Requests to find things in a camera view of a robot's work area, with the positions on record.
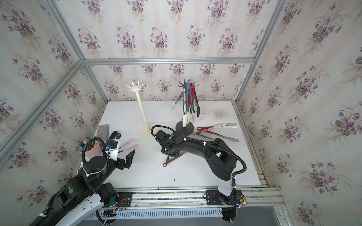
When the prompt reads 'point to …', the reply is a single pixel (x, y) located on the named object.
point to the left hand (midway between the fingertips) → (127, 148)
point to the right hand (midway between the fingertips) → (168, 153)
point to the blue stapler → (115, 134)
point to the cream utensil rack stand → (145, 131)
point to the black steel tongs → (198, 108)
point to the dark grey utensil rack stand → (179, 128)
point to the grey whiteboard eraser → (102, 132)
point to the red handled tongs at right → (209, 132)
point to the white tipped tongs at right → (201, 128)
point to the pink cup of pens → (94, 149)
